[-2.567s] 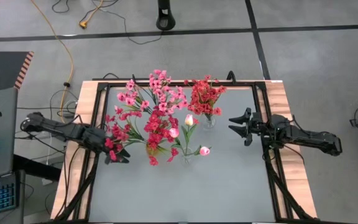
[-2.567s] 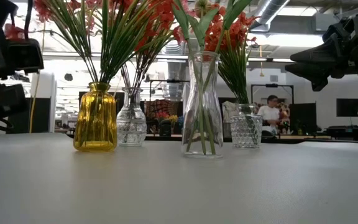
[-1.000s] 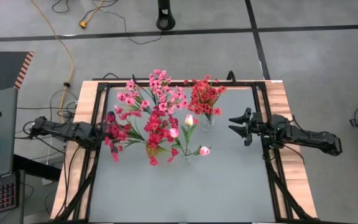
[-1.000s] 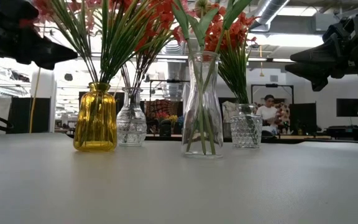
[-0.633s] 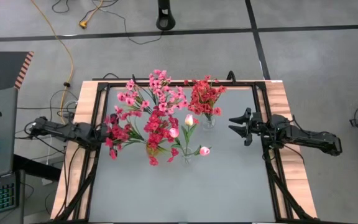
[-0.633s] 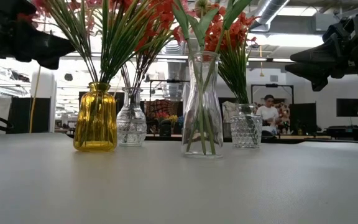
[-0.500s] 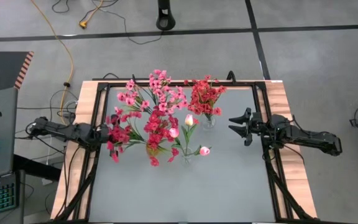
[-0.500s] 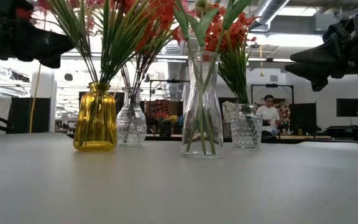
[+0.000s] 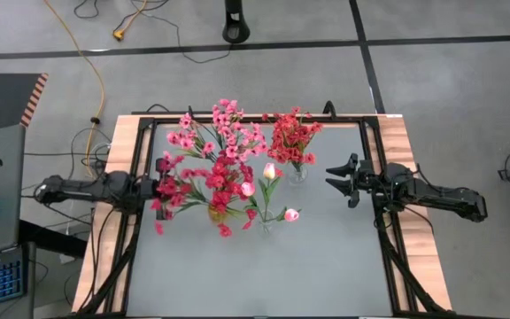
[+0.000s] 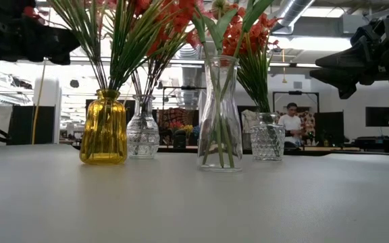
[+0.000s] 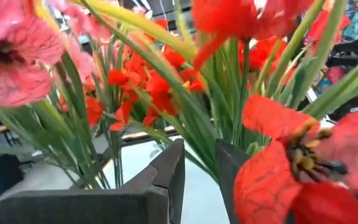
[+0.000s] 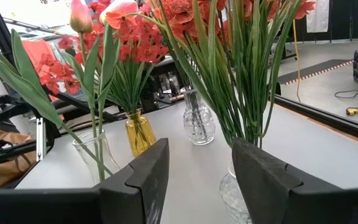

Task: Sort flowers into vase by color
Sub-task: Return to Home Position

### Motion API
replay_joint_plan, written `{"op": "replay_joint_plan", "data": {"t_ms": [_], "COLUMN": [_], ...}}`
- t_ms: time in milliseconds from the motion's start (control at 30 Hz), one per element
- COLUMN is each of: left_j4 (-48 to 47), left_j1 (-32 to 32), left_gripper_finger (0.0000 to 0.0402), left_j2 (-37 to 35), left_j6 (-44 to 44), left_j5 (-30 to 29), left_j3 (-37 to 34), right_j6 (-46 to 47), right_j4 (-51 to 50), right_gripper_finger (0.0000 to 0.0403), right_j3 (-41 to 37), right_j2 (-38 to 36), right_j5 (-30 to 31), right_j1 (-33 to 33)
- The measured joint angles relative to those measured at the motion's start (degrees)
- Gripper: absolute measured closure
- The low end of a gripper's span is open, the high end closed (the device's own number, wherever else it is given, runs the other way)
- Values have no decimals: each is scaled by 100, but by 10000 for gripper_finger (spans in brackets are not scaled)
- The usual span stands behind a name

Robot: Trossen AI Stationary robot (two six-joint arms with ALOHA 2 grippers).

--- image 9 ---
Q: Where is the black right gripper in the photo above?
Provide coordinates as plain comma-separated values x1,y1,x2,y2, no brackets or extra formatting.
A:
325,153,375,209

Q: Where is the pink artificial flower bunch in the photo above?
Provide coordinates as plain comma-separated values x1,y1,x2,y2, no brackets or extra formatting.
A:
221,123,269,167
164,113,220,169
210,97,245,165

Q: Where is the pale pink artificial tulip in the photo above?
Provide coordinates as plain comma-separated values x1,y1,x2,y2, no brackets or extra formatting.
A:
257,161,282,222

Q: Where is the clear short textured vase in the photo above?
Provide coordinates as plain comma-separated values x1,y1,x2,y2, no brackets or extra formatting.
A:
288,163,309,186

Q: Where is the amber glass vase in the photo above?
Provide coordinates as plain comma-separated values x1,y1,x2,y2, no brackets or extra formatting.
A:
205,204,225,224

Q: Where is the clear tall smooth vase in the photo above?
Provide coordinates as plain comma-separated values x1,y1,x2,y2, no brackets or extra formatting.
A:
257,209,277,236

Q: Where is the grey table mat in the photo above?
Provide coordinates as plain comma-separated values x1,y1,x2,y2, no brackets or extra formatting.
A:
125,122,393,318

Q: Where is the large black striped-edge mat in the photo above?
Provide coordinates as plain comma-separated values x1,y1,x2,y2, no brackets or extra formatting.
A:
0,73,50,136

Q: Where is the black tower stand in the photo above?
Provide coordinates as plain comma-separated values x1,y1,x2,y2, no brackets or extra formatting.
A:
221,0,251,44

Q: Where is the long yellow extension cable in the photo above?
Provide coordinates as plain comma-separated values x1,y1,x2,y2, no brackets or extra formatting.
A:
42,0,107,178

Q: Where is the long black floor cable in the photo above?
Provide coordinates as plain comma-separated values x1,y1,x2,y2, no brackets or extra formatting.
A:
124,0,233,65

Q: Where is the yellow cable with plug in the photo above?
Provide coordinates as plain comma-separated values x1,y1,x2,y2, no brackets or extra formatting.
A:
112,0,150,43

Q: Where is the short black floor cable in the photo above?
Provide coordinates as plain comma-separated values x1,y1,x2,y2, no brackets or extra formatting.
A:
73,0,102,19

